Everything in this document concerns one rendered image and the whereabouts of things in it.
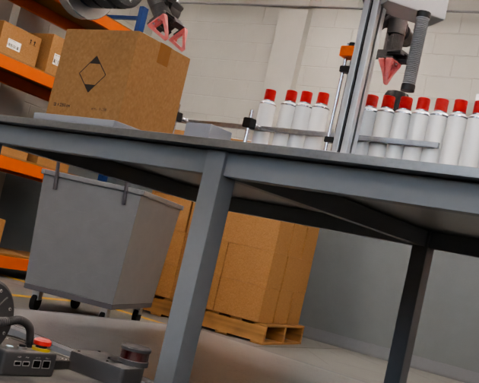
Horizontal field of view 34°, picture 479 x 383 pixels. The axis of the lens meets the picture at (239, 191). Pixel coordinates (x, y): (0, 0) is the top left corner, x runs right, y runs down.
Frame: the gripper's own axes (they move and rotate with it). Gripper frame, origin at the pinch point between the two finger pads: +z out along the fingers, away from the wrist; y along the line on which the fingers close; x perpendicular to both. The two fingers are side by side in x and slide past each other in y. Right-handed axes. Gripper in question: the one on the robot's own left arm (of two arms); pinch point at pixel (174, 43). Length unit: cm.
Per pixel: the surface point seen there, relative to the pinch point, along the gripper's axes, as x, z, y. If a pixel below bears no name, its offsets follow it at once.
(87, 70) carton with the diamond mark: 18.2, 8.8, -25.3
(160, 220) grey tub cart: 130, -45, 196
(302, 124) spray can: -24, 44, 8
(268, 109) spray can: -16.0, 32.8, 10.1
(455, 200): -58, 101, -42
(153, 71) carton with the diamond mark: 2.4, 16.7, -17.3
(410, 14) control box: -66, 40, -5
